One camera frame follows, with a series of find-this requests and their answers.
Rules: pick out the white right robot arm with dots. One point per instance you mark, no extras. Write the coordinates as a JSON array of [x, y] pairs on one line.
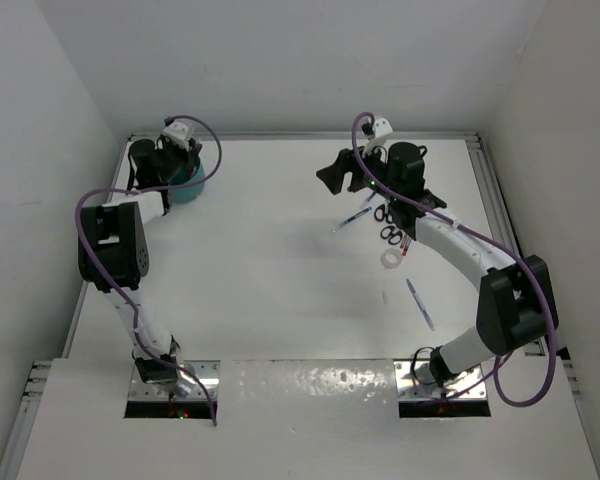
[[515, 298]]

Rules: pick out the black handled scissors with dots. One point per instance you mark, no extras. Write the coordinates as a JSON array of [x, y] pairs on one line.
[[382, 214], [392, 235]]

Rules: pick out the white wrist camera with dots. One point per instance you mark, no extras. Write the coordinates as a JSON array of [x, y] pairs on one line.
[[377, 133], [180, 132]]

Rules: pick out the blue syringe pen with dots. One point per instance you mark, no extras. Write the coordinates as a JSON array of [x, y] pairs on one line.
[[351, 219]]

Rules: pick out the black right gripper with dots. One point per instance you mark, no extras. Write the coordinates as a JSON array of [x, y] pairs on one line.
[[346, 162]]

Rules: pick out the blue and white pen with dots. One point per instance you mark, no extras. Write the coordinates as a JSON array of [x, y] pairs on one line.
[[420, 304]]

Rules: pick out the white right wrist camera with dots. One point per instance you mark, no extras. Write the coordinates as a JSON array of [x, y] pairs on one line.
[[377, 133]]

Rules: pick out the clear tape roll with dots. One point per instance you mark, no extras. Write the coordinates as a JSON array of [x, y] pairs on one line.
[[391, 258]]

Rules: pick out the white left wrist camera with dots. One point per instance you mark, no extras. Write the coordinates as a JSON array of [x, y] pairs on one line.
[[180, 132]]

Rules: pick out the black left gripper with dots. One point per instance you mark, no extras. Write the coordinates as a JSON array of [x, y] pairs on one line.
[[187, 155]]

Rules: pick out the purple pen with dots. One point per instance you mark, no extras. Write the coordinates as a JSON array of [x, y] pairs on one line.
[[366, 202]]

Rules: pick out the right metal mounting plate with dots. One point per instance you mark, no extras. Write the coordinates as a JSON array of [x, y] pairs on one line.
[[414, 385]]

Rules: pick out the teal round organizer container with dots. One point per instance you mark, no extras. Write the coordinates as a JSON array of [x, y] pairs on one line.
[[187, 186]]

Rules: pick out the aluminium frame rail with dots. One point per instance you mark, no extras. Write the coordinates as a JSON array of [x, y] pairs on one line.
[[499, 221]]

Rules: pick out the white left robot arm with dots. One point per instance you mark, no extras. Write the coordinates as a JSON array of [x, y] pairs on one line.
[[115, 233]]

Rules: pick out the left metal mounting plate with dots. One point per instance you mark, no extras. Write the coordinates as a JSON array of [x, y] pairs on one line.
[[200, 381]]

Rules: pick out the metal mounting plate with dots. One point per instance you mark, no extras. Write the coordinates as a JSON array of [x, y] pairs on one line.
[[414, 385], [200, 381]]

